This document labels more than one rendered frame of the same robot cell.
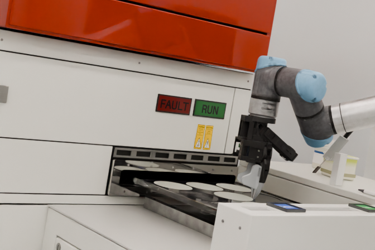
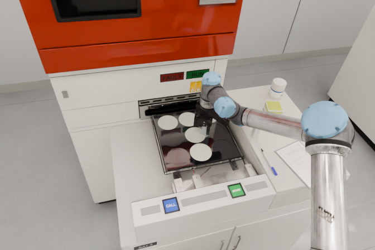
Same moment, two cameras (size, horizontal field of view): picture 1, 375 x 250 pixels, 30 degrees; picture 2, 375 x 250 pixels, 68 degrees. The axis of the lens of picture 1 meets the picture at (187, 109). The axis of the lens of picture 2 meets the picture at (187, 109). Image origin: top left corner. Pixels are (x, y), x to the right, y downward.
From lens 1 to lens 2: 1.25 m
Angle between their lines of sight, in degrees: 45
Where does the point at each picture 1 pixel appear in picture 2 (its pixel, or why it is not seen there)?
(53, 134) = (101, 102)
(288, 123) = not seen: outside the picture
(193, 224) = not seen: hidden behind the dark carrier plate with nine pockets
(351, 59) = not seen: outside the picture
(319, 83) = (227, 110)
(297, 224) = (170, 220)
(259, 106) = (202, 103)
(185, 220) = not seen: hidden behind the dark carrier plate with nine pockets
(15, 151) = (83, 113)
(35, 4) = (57, 60)
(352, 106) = (254, 119)
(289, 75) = (212, 98)
